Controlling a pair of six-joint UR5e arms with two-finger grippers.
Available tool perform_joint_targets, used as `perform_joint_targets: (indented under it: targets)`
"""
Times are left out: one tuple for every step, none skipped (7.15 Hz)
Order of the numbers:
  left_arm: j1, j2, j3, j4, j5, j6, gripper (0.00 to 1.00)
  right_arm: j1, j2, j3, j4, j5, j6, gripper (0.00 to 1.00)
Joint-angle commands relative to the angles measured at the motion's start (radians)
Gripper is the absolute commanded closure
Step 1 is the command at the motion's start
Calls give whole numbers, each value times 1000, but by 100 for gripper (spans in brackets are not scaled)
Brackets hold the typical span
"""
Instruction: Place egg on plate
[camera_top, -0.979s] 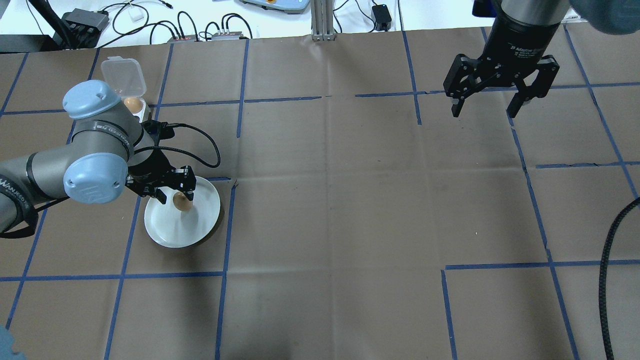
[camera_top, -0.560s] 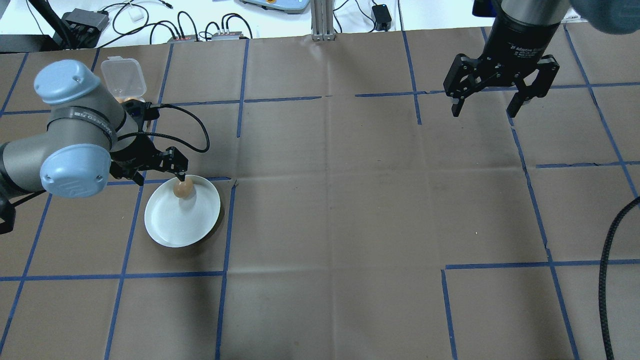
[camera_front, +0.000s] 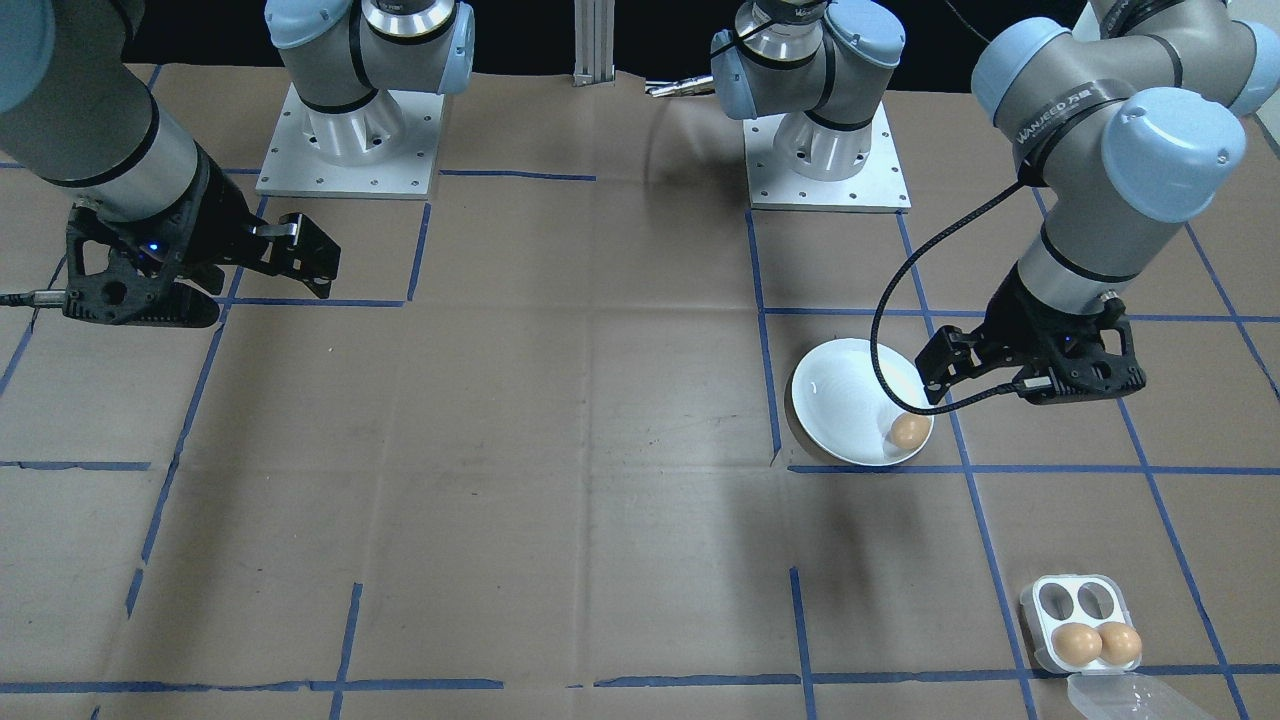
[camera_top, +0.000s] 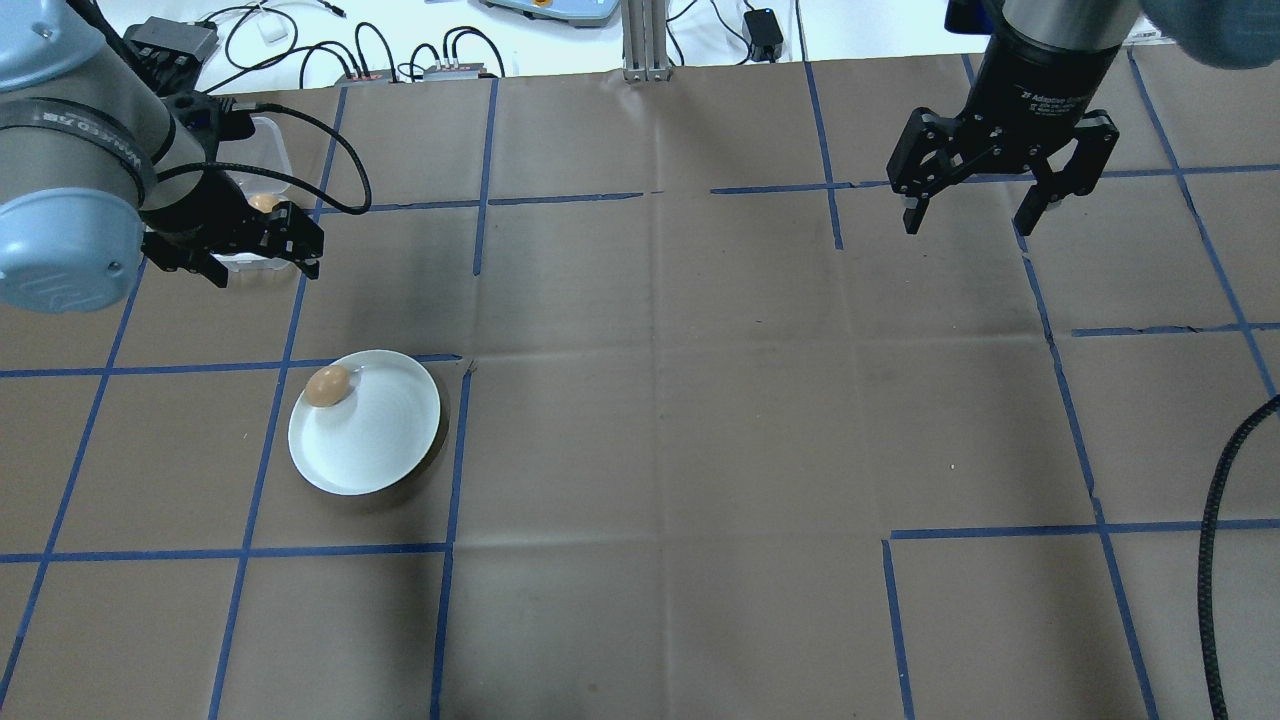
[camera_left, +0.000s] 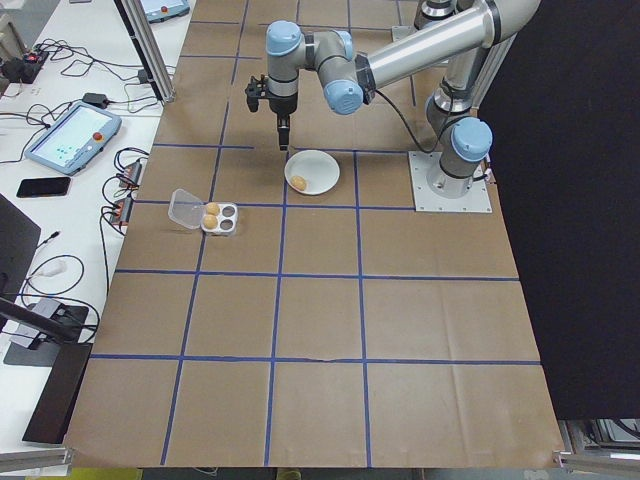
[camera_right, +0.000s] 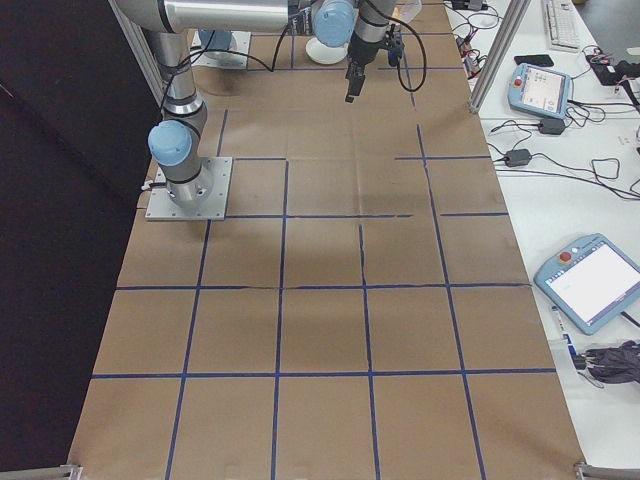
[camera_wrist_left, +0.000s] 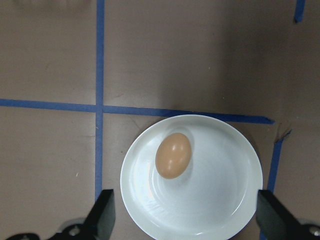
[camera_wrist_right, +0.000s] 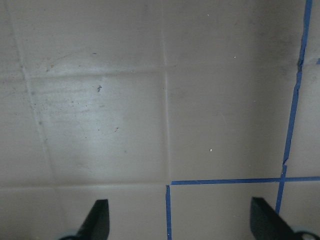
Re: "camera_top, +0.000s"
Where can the clear plastic egg carton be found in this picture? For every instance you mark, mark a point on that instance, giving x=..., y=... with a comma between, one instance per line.
x=270, y=150

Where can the black electronics box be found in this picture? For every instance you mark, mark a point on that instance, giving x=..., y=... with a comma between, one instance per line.
x=175, y=38

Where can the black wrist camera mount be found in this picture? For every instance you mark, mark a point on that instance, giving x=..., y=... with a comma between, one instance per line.
x=205, y=120
x=965, y=12

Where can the white round plate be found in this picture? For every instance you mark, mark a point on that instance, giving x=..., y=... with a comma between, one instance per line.
x=380, y=440

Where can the black power adapter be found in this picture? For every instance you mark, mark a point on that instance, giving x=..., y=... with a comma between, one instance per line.
x=764, y=30

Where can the brown egg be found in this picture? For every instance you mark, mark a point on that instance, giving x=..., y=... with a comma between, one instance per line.
x=328, y=385
x=263, y=202

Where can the aluminium profile post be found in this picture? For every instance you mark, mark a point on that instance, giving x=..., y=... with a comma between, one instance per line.
x=647, y=40

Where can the small white adapter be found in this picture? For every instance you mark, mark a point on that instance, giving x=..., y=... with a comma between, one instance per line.
x=272, y=30

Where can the blue grey device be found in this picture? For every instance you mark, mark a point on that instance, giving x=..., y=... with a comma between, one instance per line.
x=560, y=10

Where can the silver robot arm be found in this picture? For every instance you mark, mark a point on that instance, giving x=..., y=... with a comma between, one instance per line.
x=70, y=140
x=1200, y=30

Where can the thick black conduit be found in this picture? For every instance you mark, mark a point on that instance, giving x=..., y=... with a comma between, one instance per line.
x=115, y=50

